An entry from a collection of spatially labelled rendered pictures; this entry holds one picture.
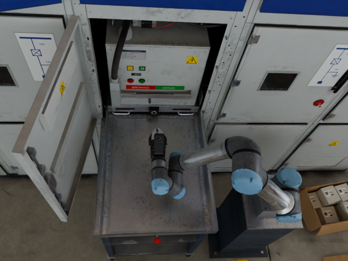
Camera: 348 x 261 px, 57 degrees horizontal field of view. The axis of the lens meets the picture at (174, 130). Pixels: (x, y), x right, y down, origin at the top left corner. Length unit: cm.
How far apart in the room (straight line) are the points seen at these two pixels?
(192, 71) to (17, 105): 95
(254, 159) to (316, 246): 167
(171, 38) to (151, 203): 84
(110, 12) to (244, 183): 85
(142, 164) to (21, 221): 122
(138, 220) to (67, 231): 101
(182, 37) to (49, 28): 60
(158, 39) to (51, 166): 75
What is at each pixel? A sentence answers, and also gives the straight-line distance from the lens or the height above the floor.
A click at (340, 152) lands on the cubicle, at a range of 278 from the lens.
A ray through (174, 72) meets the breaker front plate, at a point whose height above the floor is 121.
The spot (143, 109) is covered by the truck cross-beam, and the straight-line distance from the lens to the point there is 190.
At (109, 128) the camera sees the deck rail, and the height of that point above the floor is 85.
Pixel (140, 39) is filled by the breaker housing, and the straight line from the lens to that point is 156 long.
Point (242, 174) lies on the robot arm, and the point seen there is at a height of 137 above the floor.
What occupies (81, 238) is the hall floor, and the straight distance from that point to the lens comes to 254.
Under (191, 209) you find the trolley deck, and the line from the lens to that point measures 170.
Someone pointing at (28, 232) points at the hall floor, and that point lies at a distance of 264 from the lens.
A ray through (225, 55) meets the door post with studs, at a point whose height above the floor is 139.
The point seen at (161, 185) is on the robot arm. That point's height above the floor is 115.
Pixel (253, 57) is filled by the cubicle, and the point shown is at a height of 140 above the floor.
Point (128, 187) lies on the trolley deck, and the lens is 172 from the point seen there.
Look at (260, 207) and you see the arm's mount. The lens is 183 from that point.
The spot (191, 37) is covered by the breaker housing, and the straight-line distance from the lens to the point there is 160.
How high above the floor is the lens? 245
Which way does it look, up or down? 58 degrees down
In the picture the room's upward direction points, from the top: 11 degrees clockwise
